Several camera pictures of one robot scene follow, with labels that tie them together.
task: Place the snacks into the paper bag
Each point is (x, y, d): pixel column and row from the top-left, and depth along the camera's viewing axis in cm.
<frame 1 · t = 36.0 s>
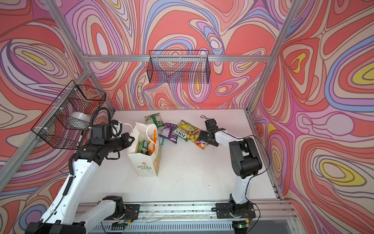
left hand: (135, 138, 75), fingers closed
right hand: (206, 142, 99), fingers open
white paper bag: (144, 165, 77), point 15 cm above the table
green snack bag back right: (142, 147, 86), point 13 cm above the table
orange snack bag: (152, 144, 82), point 18 cm above the table
green snack bag back left: (156, 119, 112), point 5 cm above the table
purple snack bag: (166, 132, 103), point 5 cm above the table
green yellow Fox's candy bag: (184, 130, 106), point 4 cm above the table
orange Fox's candy bag: (201, 144, 98), point 4 cm above the table

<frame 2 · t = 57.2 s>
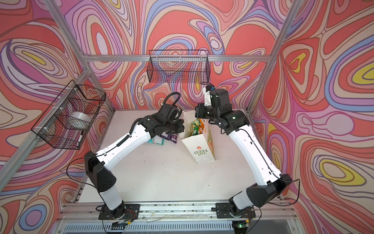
left hand: (187, 127, 77), fingers closed
right hand: (195, 112, 69), fingers closed
white paper bag: (201, 146, 76), point 22 cm above the table
green yellow Fox's candy bag: (197, 126, 87), point 20 cm above the table
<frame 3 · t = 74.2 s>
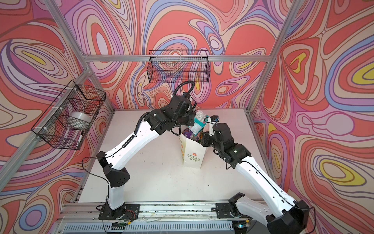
left hand: (196, 116, 71), fingers closed
right hand: (203, 137, 75), fingers closed
white paper bag: (193, 151, 75), point 21 cm above the table
purple snack bag: (189, 133, 84), point 20 cm above the table
teal snack bag: (200, 121, 75), point 31 cm above the table
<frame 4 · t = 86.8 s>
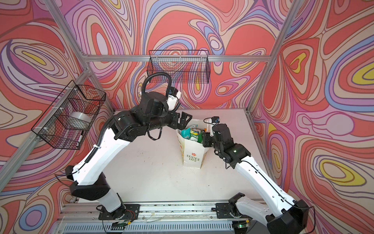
left hand: (186, 114, 60), fingers open
right hand: (205, 138, 76), fingers open
teal snack bag: (186, 133, 82), point 22 cm above the table
